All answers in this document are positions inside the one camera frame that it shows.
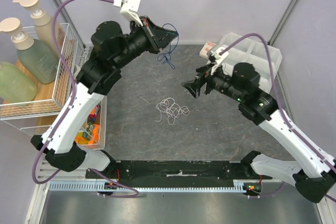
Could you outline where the beige pump bottle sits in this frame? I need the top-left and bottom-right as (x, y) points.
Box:
(13, 0), (59, 60)

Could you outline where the blue thin cable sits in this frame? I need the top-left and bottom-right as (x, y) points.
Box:
(156, 23), (180, 69)

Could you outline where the white wire basket shelf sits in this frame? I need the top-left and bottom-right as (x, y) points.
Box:
(0, 23), (107, 159)

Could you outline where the white thin cable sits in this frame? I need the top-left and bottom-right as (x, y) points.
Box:
(154, 97), (190, 126)

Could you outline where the white plastic compartment tray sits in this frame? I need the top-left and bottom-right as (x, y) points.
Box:
(217, 33), (274, 93)

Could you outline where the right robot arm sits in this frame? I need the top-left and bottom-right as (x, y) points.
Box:
(181, 62), (335, 203)

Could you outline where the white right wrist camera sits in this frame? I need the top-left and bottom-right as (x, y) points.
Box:
(206, 46), (229, 76)

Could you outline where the green yellow snack box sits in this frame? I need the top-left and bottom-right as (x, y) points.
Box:
(86, 122), (96, 135)

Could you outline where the grey-green pump bottle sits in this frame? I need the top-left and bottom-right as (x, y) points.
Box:
(1, 17), (59, 84)

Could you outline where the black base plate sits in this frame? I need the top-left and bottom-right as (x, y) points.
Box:
(102, 161), (260, 187)

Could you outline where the pink snack box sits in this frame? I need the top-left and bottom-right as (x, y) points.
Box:
(88, 104), (101, 122)

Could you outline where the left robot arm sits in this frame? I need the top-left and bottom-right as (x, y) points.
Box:
(31, 16), (179, 178)

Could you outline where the light green bottle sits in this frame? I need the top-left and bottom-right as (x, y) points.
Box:
(1, 61), (37, 103)

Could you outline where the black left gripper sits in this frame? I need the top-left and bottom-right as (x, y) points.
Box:
(113, 16), (179, 69)

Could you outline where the white slotted cable duct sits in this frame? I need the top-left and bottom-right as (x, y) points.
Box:
(48, 179), (246, 193)

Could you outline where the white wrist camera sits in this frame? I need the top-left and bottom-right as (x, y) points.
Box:
(113, 0), (143, 26)
(206, 46), (229, 76)

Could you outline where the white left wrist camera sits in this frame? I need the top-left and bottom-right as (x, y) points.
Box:
(113, 0), (143, 26)

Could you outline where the small red white box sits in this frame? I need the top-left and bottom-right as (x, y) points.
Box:
(199, 41), (217, 59)

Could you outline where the orange snack packet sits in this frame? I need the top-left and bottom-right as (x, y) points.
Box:
(75, 124), (100, 145)

